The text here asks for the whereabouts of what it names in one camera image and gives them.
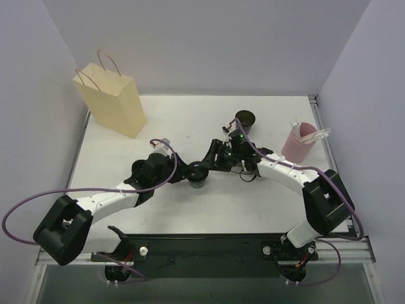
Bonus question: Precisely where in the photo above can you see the black cup lid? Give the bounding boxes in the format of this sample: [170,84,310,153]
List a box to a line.
[187,161,209,182]

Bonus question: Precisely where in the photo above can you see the dark translucent cup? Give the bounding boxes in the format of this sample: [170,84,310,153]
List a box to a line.
[235,110,256,134]
[189,180,206,189]

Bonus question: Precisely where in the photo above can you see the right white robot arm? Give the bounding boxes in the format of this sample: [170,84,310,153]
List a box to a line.
[200,130,354,258]

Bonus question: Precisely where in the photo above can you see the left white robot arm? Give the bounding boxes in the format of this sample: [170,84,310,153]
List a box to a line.
[33,153,196,266]

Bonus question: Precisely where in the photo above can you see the stack of black cup lids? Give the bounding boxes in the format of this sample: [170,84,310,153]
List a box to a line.
[131,160,146,178]

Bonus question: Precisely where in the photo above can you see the pink cylindrical utensil holder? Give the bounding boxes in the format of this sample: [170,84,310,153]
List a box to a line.
[281,122,317,164]

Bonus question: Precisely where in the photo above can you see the white plastic cutlery piece upright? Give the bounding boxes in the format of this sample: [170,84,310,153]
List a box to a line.
[290,117,301,140]

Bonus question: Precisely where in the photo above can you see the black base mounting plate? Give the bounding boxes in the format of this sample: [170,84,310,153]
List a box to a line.
[91,233,318,281]

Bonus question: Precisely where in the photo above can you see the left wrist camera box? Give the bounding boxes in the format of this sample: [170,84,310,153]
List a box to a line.
[150,138,172,156]

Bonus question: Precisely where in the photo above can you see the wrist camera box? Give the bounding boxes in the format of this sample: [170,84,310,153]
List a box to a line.
[150,138,172,156]
[222,124,234,144]

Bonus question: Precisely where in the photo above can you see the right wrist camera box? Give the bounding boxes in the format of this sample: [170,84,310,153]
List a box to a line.
[222,124,234,144]

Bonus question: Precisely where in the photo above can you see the beige paper bag with handles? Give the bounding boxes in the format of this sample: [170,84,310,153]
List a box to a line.
[73,61,146,138]

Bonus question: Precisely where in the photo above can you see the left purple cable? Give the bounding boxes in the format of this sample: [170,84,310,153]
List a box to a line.
[1,137,178,284]

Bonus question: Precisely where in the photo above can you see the purple cable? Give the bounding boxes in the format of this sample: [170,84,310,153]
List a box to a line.
[223,117,365,286]
[1,137,178,284]

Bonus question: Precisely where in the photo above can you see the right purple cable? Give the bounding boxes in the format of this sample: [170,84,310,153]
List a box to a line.
[223,117,365,286]

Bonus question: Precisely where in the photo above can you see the aluminium frame rail front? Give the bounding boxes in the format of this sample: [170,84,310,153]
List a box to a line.
[35,237,377,266]

